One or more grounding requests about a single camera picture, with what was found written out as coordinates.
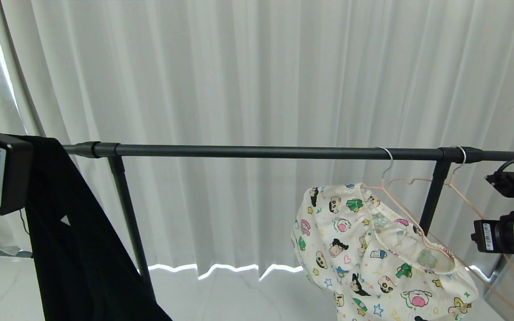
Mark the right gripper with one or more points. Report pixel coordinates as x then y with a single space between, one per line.
502 236

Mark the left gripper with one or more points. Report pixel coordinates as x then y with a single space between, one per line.
11 174

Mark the black garment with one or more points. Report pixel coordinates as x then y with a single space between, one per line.
83 249

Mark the cream printed garment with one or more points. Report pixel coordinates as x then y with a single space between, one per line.
373 276

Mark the black clothes rack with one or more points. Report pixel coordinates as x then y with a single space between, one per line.
248 151

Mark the white curtain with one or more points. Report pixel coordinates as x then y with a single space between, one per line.
239 71

